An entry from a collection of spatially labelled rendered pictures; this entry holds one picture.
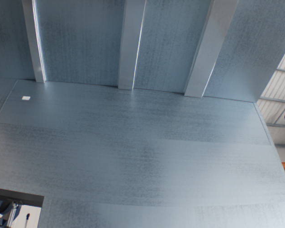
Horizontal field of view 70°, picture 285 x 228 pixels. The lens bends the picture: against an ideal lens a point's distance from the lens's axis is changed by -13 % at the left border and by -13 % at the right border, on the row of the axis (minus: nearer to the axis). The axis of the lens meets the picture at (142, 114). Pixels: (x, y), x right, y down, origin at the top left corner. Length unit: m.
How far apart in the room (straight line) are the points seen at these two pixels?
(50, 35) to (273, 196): 1.90
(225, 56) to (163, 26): 0.53
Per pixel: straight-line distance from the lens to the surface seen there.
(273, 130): 11.80
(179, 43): 1.65
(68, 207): 1.30
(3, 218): 2.64
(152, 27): 1.58
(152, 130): 1.59
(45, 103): 1.78
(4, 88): 2.03
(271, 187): 1.70
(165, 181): 1.39
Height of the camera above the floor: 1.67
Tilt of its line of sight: 43 degrees up
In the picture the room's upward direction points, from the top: straight up
